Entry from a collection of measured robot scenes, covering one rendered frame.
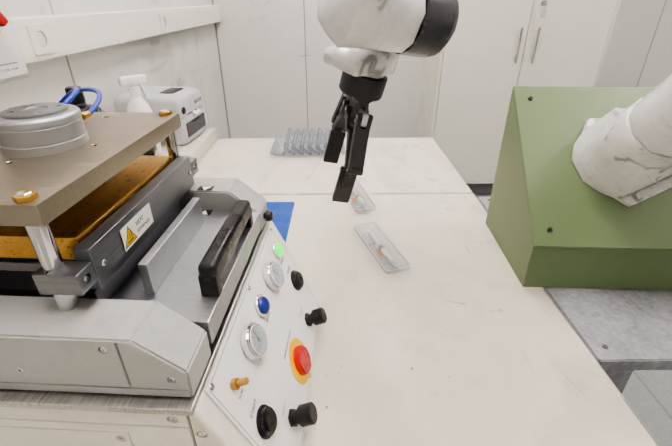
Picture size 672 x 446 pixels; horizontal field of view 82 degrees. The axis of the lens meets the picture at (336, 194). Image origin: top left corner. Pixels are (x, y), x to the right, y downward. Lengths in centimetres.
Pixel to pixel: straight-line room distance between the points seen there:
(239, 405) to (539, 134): 72
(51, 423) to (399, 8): 55
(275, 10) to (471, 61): 130
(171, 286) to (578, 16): 264
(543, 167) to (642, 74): 283
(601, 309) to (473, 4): 198
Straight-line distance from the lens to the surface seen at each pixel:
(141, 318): 40
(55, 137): 49
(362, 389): 63
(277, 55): 289
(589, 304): 88
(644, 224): 91
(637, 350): 82
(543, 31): 273
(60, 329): 42
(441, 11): 54
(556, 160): 88
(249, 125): 303
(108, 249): 43
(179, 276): 48
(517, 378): 69
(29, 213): 38
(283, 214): 102
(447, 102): 260
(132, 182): 51
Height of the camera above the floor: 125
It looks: 27 degrees down
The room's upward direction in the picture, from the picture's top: straight up
